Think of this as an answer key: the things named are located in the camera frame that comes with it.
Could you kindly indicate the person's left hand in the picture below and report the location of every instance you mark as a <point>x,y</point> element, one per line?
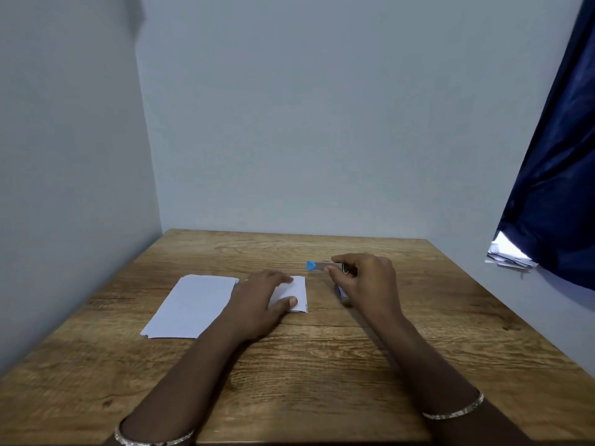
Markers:
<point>255,306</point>

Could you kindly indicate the person's right hand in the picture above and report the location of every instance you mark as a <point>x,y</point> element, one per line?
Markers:
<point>372,287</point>

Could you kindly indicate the blue white staples box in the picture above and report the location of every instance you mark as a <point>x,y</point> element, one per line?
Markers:
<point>342,294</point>

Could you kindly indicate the thin white paper bundle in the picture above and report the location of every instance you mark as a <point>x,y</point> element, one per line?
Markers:
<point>295,292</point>

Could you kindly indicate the silver bangle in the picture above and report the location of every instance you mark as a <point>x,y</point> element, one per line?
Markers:
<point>139,443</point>
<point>458,412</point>

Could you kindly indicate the stack of white papers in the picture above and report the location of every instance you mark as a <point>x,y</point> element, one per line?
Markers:
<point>190,306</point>

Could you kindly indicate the person's left forearm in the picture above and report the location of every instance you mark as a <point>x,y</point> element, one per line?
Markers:
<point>186,385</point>

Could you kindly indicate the blue and silver stapler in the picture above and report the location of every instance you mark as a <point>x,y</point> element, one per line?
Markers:
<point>320,266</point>

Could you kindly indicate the dark blue curtain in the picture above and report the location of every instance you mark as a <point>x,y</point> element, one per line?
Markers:
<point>558,181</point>

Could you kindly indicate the person's right forearm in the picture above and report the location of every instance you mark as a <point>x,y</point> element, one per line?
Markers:
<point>441,380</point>

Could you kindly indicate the pile of crumpled white sheets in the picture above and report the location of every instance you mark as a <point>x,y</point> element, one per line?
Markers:
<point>509,253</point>

